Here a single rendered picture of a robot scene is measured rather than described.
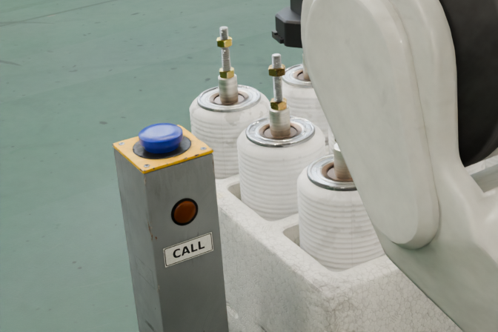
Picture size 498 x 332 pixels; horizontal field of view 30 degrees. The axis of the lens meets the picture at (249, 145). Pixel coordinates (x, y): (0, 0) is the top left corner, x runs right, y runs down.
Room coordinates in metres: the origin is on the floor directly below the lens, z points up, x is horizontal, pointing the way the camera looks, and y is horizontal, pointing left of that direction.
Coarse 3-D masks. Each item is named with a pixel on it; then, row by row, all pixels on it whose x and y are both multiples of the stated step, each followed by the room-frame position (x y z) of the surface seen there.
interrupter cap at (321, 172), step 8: (320, 160) 0.83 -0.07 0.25; (328, 160) 0.83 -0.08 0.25; (312, 168) 0.82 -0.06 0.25; (320, 168) 0.82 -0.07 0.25; (328, 168) 0.82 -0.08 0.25; (312, 176) 0.80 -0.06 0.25; (320, 176) 0.80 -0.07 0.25; (328, 176) 0.80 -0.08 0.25; (336, 176) 0.80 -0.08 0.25; (320, 184) 0.78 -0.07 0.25; (328, 184) 0.78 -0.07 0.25; (336, 184) 0.78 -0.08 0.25; (344, 184) 0.78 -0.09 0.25; (352, 184) 0.78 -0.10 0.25
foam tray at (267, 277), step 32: (224, 192) 0.92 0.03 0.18; (224, 224) 0.88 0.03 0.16; (256, 224) 0.84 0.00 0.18; (288, 224) 0.84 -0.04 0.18; (224, 256) 0.89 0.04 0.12; (256, 256) 0.82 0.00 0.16; (288, 256) 0.78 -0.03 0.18; (384, 256) 0.76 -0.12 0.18; (256, 288) 0.82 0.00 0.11; (288, 288) 0.77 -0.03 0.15; (320, 288) 0.72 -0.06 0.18; (352, 288) 0.72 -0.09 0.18; (384, 288) 0.74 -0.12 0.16; (416, 288) 0.76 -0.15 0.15; (256, 320) 0.83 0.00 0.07; (288, 320) 0.77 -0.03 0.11; (320, 320) 0.72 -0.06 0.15; (352, 320) 0.72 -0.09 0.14; (384, 320) 0.74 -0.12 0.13; (416, 320) 0.76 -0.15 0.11; (448, 320) 0.78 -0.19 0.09
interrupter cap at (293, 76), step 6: (294, 66) 1.10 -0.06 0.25; (300, 66) 1.10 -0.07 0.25; (288, 72) 1.09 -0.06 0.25; (294, 72) 1.08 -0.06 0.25; (300, 72) 1.09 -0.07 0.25; (282, 78) 1.07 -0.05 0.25; (288, 78) 1.07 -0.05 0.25; (294, 78) 1.06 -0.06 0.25; (300, 78) 1.07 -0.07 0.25; (294, 84) 1.04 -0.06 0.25; (300, 84) 1.04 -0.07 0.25; (306, 84) 1.04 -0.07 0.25
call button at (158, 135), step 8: (144, 128) 0.77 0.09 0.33; (152, 128) 0.77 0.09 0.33; (160, 128) 0.77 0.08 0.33; (168, 128) 0.77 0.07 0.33; (176, 128) 0.77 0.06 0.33; (144, 136) 0.76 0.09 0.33; (152, 136) 0.75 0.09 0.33; (160, 136) 0.75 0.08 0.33; (168, 136) 0.75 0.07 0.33; (176, 136) 0.75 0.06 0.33; (144, 144) 0.75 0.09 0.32; (152, 144) 0.75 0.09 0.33; (160, 144) 0.75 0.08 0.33; (168, 144) 0.75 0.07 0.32; (176, 144) 0.75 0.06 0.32; (152, 152) 0.75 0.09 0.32; (160, 152) 0.75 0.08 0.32
